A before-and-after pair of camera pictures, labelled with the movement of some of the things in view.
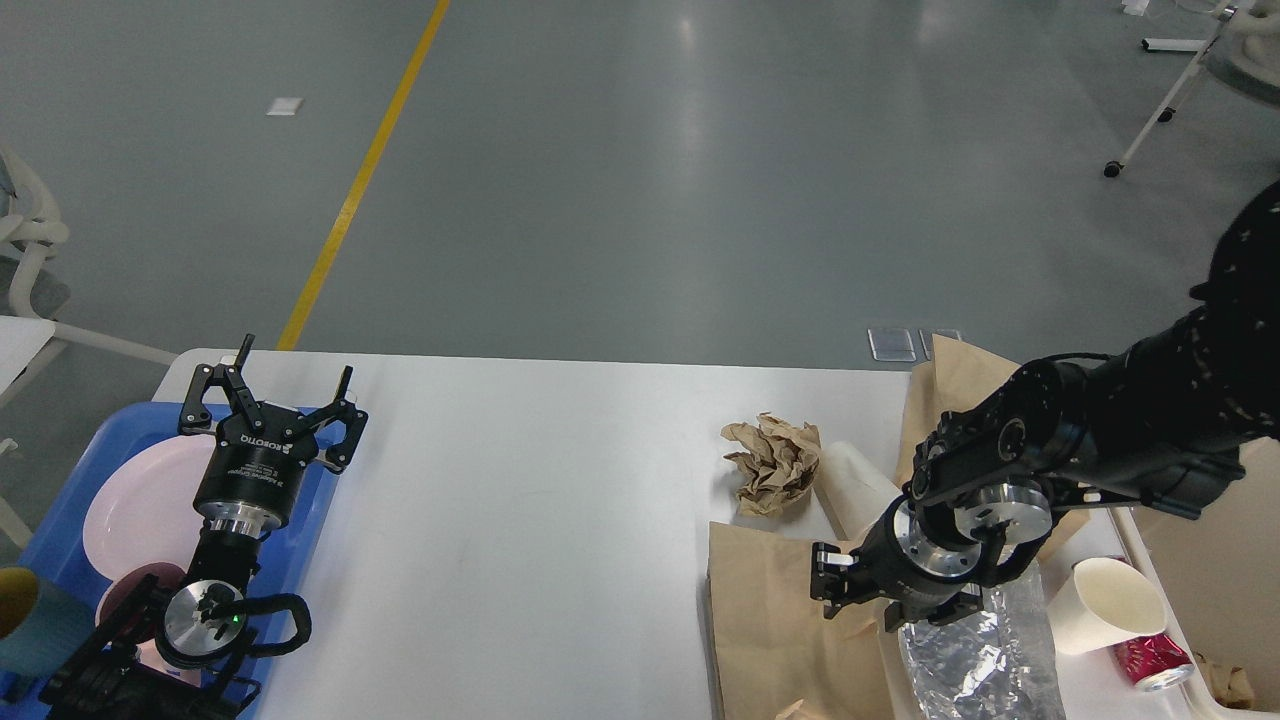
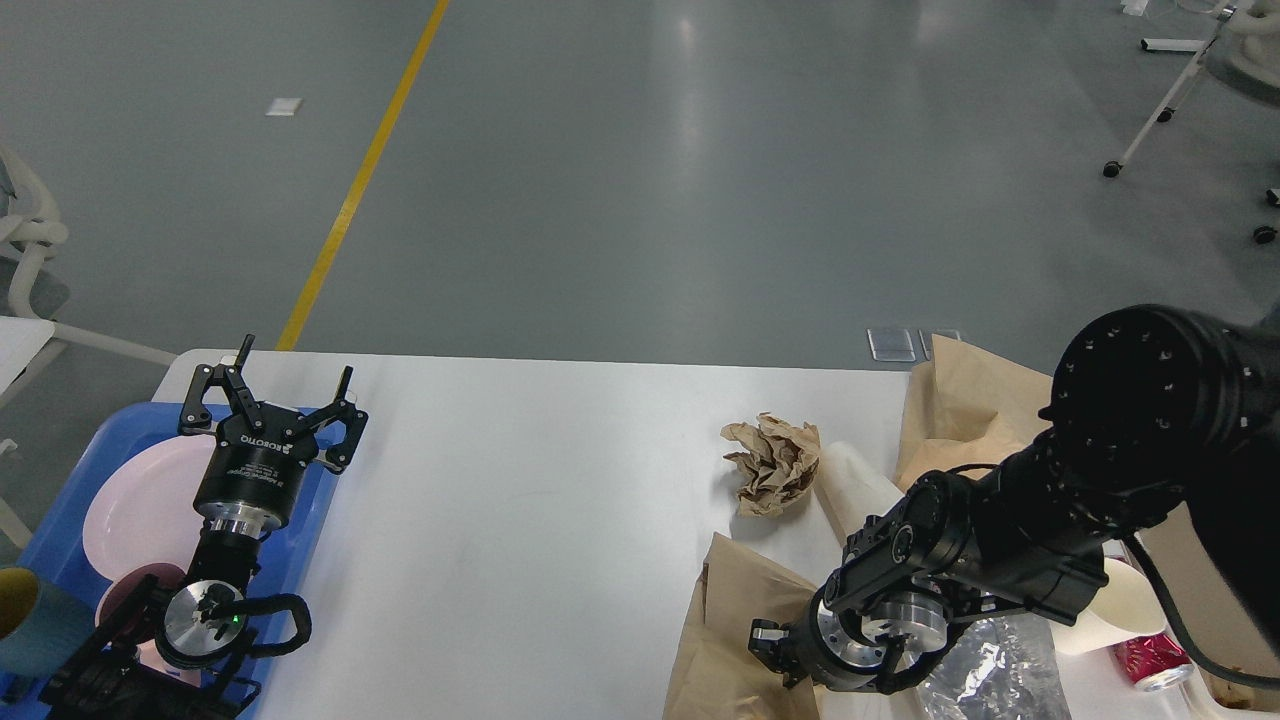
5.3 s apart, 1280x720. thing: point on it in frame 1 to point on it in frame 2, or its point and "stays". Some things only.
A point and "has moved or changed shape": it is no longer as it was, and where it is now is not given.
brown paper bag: x=775 y=655 has moved or changed shape
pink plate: x=144 y=512 stays
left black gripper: x=260 y=459 stays
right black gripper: x=897 y=563 to x=810 y=656
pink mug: x=131 y=609 stays
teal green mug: x=43 y=628 stays
